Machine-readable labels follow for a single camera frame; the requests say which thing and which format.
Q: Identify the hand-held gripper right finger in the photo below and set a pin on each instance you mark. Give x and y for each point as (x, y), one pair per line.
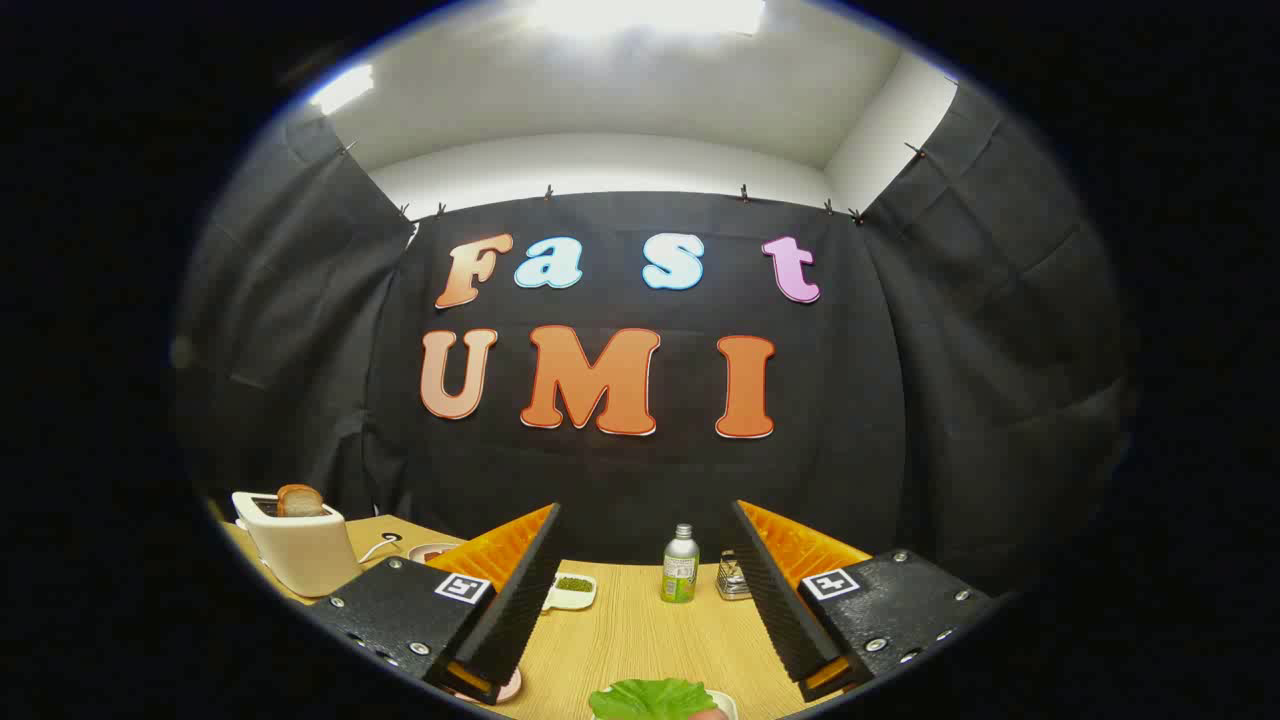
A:
(780, 610)

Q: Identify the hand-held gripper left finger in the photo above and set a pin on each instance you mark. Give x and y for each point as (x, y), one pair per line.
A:
(520, 610)

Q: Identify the green lettuce leaf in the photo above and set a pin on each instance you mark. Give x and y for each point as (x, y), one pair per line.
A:
(650, 700)

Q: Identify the brown crust bread slice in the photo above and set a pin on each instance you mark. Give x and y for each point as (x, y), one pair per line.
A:
(300, 500)

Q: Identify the white divided dish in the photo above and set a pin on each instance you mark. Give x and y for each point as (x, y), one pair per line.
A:
(575, 599)

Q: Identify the pile of green beans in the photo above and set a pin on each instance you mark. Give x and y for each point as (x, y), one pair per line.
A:
(574, 584)

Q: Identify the pink round plate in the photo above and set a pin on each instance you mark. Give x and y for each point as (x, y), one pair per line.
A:
(512, 686)

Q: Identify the green label metal bottle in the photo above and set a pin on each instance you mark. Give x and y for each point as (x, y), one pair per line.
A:
(680, 575)

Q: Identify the round beige plate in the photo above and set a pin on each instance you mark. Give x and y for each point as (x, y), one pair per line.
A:
(430, 552)

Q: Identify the black backdrop cloth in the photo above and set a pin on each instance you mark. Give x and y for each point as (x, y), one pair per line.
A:
(600, 480)

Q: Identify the white toaster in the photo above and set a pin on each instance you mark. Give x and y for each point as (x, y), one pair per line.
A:
(300, 555)

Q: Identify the small ceiling light panel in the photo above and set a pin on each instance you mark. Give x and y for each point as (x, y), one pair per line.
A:
(340, 90)

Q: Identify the large ceiling light panel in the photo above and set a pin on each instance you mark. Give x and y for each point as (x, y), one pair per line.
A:
(640, 15)

